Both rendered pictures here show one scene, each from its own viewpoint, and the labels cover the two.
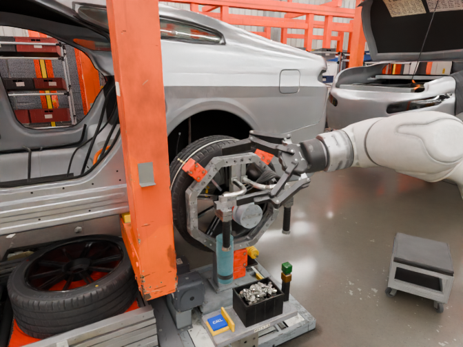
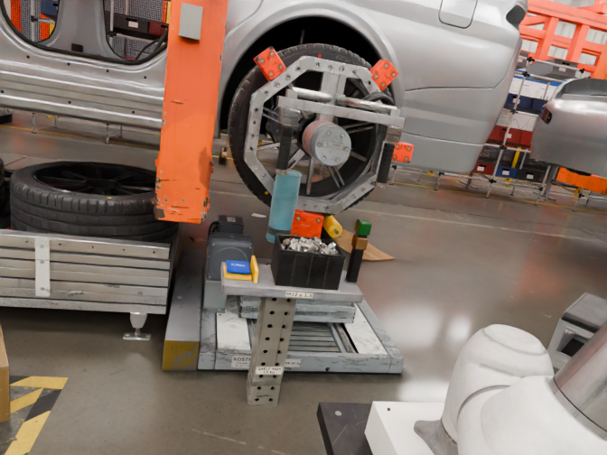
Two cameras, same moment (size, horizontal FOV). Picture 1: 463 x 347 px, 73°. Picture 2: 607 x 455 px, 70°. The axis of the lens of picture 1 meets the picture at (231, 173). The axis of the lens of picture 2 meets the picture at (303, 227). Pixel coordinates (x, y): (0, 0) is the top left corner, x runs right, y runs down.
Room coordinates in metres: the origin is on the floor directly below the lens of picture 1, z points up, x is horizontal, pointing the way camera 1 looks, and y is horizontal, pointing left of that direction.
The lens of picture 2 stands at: (-0.04, -0.36, 1.01)
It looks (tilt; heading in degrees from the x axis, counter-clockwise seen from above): 17 degrees down; 12
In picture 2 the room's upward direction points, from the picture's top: 10 degrees clockwise
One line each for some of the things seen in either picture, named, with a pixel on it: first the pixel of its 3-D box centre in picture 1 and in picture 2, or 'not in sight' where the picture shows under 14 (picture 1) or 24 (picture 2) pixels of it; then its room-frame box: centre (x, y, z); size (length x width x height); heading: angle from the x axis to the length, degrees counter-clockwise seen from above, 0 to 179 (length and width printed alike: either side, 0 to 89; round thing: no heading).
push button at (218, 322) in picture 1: (217, 323); (238, 268); (1.10, 0.06, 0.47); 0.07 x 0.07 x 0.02; 27
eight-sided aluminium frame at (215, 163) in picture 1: (235, 204); (321, 139); (1.55, -0.02, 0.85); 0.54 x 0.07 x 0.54; 117
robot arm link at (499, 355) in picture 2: not in sight; (499, 386); (0.73, -0.61, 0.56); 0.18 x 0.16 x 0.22; 1
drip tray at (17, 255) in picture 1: (36, 257); not in sight; (2.31, 1.68, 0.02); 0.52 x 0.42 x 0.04; 111
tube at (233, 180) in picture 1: (229, 182); (310, 84); (1.40, 0.01, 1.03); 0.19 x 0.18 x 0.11; 27
